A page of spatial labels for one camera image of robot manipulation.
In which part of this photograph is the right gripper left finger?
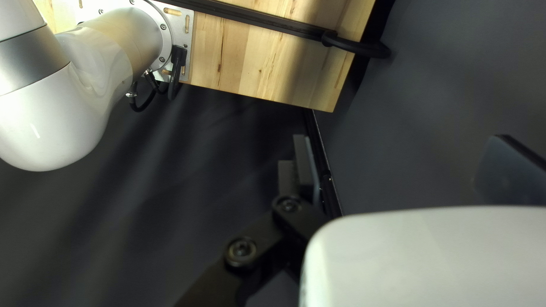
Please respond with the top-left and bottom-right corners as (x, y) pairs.
(174, 134), (332, 307)

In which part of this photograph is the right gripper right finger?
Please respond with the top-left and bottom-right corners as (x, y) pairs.
(473, 134), (546, 207)

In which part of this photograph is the black base cable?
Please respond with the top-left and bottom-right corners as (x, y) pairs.
(125, 44), (189, 114)

